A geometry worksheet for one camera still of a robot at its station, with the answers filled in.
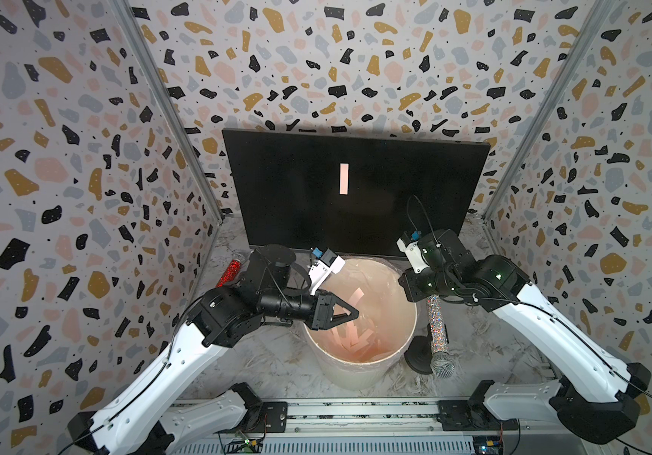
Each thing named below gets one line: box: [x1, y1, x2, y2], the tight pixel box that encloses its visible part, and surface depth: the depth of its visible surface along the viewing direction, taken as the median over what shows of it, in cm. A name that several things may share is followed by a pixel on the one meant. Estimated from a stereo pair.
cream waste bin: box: [304, 257, 417, 391], surface depth 74 cm
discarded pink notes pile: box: [329, 321, 383, 361], surface depth 80 cm
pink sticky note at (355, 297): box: [346, 287, 365, 307], surface depth 60 cm
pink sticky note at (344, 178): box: [339, 163, 350, 196], surface depth 70 cm
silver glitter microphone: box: [426, 294, 455, 380], surface depth 68 cm
